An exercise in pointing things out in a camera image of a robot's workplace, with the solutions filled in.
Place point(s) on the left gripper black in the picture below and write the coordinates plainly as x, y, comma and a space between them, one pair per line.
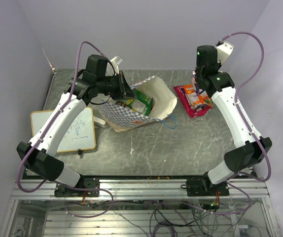
124, 88

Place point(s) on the blue checkered paper bag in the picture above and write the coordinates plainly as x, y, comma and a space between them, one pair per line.
154, 102

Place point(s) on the red chips packet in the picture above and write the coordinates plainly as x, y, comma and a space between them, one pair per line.
192, 113

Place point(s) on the orange snack packet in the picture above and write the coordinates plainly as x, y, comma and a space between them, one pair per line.
197, 100

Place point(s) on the colourful candy packet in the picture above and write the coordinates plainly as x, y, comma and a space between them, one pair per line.
199, 83

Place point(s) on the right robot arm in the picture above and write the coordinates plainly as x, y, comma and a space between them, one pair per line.
250, 146

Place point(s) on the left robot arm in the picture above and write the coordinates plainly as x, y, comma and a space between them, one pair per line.
100, 76

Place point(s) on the green snack packet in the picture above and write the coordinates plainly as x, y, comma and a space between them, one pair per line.
141, 104

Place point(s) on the white marker eraser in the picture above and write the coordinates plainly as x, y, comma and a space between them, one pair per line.
99, 122

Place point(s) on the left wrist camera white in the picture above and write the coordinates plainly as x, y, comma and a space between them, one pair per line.
113, 66

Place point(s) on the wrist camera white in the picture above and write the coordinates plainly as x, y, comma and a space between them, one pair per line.
224, 50
113, 66

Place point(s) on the small whiteboard yellow frame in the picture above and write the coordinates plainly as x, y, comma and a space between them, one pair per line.
79, 136

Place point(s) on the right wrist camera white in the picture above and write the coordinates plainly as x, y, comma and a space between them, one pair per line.
224, 50

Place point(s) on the aluminium rail frame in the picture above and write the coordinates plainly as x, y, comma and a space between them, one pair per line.
131, 206

